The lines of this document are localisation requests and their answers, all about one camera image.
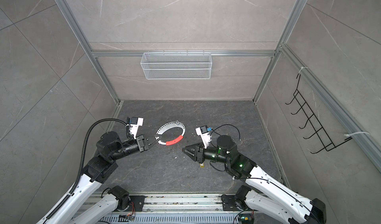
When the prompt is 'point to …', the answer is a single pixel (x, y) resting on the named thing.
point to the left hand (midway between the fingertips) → (161, 135)
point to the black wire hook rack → (328, 144)
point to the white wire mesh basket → (175, 66)
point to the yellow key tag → (202, 165)
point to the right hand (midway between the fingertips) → (184, 149)
